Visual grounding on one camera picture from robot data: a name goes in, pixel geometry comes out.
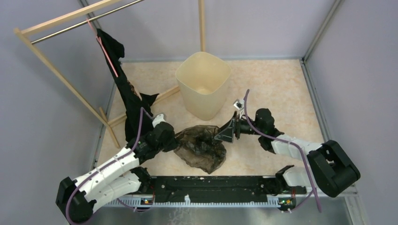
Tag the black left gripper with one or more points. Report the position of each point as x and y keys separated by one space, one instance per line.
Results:
x=174 y=144

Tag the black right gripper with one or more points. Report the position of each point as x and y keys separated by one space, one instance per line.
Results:
x=227 y=134

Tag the dark translucent trash bag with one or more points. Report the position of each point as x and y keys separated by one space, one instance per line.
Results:
x=198 y=148

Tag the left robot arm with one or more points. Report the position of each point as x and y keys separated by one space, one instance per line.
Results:
x=79 y=198

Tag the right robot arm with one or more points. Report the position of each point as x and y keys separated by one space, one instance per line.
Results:
x=326 y=165

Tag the cream plastic trash bin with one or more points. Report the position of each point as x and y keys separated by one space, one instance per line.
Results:
x=203 y=80

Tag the black hanging t-shirt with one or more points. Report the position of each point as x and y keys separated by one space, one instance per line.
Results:
x=132 y=100

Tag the pink clothes hanger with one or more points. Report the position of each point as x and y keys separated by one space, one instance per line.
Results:
x=103 y=48

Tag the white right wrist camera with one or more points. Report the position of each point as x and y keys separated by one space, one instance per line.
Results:
x=239 y=104

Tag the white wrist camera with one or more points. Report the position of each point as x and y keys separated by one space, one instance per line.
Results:
x=159 y=118
x=239 y=104

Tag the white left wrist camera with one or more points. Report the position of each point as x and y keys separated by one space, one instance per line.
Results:
x=159 y=118

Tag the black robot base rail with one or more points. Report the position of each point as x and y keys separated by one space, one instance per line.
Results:
x=216 y=189

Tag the metal clothes rail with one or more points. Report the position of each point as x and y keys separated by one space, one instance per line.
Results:
x=85 y=22

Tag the wooden clothes rack frame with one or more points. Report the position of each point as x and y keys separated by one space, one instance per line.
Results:
x=37 y=110

